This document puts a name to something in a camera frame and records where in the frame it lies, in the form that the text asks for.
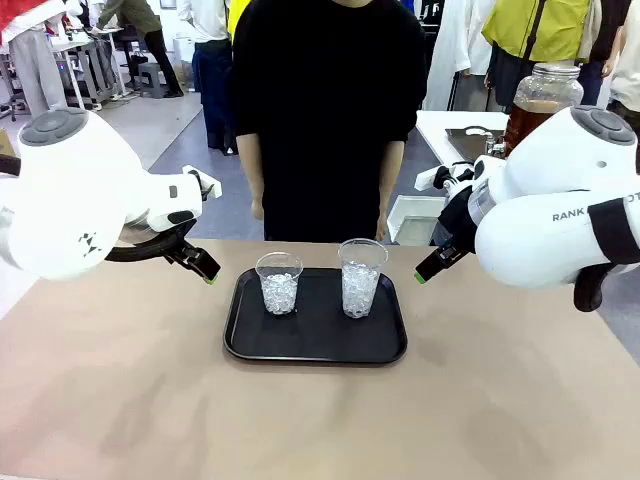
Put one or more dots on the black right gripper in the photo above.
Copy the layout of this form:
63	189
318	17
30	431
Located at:
457	220

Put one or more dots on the tall clear iced cup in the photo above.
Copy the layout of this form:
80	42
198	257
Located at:
361	290

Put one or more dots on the short clear iced cup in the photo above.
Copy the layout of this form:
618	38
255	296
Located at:
279	295

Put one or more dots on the glass tea dispenser jar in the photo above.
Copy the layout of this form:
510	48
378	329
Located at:
540	95

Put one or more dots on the person's right forearm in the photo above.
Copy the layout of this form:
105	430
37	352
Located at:
250	165

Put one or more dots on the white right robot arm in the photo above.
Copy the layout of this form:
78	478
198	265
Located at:
550	200

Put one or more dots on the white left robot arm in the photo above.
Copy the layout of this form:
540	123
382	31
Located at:
65	200

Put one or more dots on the person's left forearm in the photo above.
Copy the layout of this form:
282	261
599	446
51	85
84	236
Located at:
391	175

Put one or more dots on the person's left hand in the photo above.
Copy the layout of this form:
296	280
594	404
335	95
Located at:
382	227

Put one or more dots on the person's right hand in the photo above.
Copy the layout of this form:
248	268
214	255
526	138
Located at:
257	209

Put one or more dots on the white plastic bin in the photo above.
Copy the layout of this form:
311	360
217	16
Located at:
415	222

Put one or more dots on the black plastic serving tray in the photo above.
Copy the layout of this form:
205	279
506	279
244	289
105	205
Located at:
320	340

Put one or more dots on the person's black shirt torso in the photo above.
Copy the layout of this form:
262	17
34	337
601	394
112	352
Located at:
325	125

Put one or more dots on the mannequin with navy skirt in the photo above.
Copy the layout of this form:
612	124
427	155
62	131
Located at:
212	75

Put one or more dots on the grey step stool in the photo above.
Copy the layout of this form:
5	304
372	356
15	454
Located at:
152	80

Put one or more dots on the hanging white coat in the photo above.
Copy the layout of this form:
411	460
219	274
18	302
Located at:
455	50

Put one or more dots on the brown cardboard box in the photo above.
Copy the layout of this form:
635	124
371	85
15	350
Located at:
7	145

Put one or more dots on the grey work desk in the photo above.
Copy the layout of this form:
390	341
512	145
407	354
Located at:
85	55

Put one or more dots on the person in olive jacket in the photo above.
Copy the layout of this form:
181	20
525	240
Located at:
145	30

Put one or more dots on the mannequin with yellow scarf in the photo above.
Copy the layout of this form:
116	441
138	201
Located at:
234	17

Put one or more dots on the mannequin in yellow-green vest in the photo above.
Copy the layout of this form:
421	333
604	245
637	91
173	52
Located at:
540	25

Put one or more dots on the person in grey trousers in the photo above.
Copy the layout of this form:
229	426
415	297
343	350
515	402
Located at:
32	65

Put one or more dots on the person in white shirt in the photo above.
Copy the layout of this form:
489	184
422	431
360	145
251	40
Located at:
627	75

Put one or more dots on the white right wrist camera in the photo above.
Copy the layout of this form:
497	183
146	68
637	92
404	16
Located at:
450	175

